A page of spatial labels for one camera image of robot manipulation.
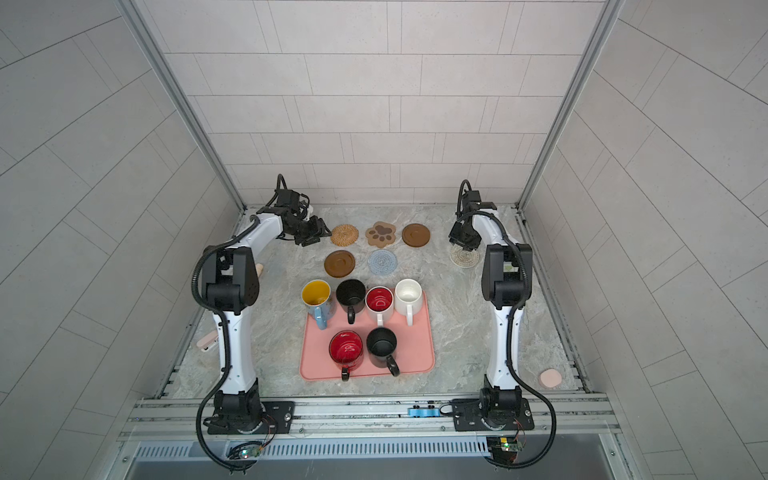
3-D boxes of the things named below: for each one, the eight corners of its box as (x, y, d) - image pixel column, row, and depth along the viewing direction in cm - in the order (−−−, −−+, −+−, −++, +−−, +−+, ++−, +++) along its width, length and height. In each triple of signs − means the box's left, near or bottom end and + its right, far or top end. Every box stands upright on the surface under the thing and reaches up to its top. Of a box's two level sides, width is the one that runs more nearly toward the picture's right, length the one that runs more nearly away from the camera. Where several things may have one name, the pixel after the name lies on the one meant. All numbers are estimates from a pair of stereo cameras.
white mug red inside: (359, 312, 90) (357, 301, 84) (379, 291, 94) (378, 280, 89) (381, 330, 86) (380, 320, 81) (400, 307, 91) (400, 297, 85)
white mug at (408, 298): (394, 325, 87) (394, 315, 81) (394, 290, 94) (394, 278, 89) (422, 326, 87) (423, 315, 81) (420, 290, 94) (421, 278, 89)
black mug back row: (337, 326, 86) (332, 315, 80) (341, 291, 93) (338, 278, 87) (364, 326, 86) (362, 315, 80) (367, 291, 93) (365, 278, 87)
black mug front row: (367, 377, 78) (364, 368, 71) (369, 339, 85) (367, 327, 78) (399, 377, 78) (399, 368, 71) (399, 339, 85) (399, 327, 78)
